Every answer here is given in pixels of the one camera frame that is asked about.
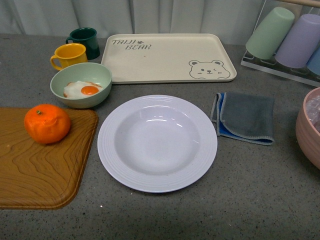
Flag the clear plastic ice cubes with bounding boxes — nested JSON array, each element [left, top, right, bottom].
[[305, 95, 320, 132]]

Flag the yellow enamel mug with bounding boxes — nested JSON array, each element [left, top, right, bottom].
[[50, 43, 88, 71]]

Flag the dark green enamel mug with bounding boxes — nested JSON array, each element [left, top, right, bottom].
[[65, 27, 100, 60]]

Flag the light green bowl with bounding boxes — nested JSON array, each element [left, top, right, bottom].
[[50, 62, 112, 109]]

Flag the white lavender deep plate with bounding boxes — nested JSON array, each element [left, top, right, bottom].
[[97, 95, 218, 193]]

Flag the grey blue folded cloth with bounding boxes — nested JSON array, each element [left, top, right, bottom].
[[210, 92, 275, 146]]

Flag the orange mandarin fruit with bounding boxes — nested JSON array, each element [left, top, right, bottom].
[[24, 104, 71, 144]]

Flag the blue plastic cup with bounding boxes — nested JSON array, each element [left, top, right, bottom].
[[306, 47, 320, 76]]

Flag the grey white curtain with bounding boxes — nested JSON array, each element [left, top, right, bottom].
[[0, 0, 320, 46]]

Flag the clear cup rack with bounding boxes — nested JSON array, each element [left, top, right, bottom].
[[241, 0, 320, 87]]

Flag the cream bear serving tray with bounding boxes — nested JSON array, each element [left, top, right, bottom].
[[101, 33, 237, 84]]

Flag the toy fried egg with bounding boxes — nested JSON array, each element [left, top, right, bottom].
[[63, 81, 103, 99]]

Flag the wooden brown tray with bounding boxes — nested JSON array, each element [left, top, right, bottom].
[[0, 107, 99, 210]]

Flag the purple plastic cup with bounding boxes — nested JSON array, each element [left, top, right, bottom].
[[275, 14, 320, 69]]

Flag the pink bowl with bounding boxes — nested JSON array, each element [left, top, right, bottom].
[[295, 87, 320, 169]]

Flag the green plastic cup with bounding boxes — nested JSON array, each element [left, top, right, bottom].
[[245, 7, 295, 60]]

